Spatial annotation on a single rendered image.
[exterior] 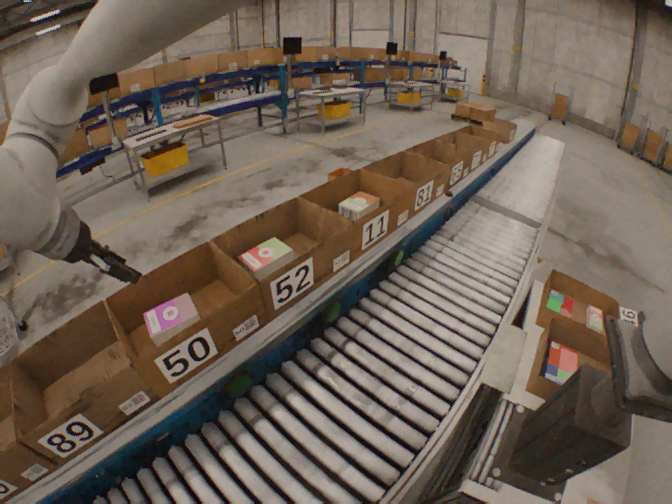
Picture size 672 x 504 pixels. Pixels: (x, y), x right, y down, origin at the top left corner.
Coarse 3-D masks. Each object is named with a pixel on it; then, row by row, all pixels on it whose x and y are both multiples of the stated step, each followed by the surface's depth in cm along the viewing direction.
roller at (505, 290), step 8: (424, 248) 140; (432, 256) 137; (440, 256) 135; (448, 264) 132; (456, 264) 130; (464, 272) 128; (472, 272) 126; (480, 280) 123; (488, 280) 121; (496, 288) 119; (504, 288) 117; (512, 296) 116
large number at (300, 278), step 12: (300, 264) 88; (312, 264) 92; (288, 276) 86; (300, 276) 90; (312, 276) 95; (276, 288) 84; (288, 288) 88; (300, 288) 93; (276, 300) 86; (288, 300) 91
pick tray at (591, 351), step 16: (544, 336) 88; (560, 336) 90; (576, 336) 85; (544, 352) 79; (592, 352) 82; (608, 352) 77; (576, 368) 81; (608, 368) 78; (528, 384) 78; (544, 384) 72
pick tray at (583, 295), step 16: (560, 272) 109; (544, 288) 112; (560, 288) 112; (576, 288) 106; (592, 288) 100; (544, 304) 98; (576, 304) 105; (592, 304) 103; (608, 304) 97; (544, 320) 96; (560, 320) 91; (576, 320) 98; (592, 336) 84
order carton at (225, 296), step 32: (192, 256) 91; (224, 256) 88; (128, 288) 76; (160, 288) 85; (192, 288) 95; (224, 288) 98; (256, 288) 78; (128, 320) 79; (224, 320) 73; (128, 352) 61; (160, 352) 61; (224, 352) 78; (160, 384) 64
